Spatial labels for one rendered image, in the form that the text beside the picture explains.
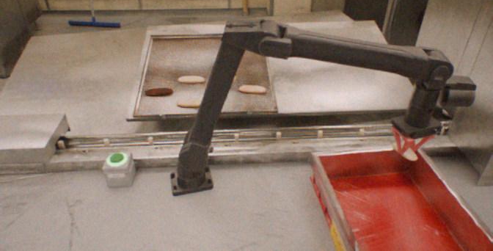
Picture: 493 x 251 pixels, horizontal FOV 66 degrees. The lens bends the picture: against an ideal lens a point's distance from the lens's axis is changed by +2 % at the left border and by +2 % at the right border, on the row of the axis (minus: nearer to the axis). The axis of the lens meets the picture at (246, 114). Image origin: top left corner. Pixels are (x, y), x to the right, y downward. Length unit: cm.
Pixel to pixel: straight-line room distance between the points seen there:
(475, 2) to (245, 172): 83
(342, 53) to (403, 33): 230
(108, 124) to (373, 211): 94
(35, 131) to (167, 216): 51
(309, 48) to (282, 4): 382
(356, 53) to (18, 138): 99
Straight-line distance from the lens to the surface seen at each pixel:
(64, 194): 121
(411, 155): 107
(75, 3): 522
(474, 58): 128
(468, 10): 132
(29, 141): 129
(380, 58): 88
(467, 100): 100
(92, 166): 124
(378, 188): 117
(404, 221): 111
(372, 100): 142
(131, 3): 503
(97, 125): 145
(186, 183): 108
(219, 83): 88
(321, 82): 145
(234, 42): 82
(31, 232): 115
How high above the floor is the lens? 161
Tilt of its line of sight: 34 degrees down
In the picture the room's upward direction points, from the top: straight up
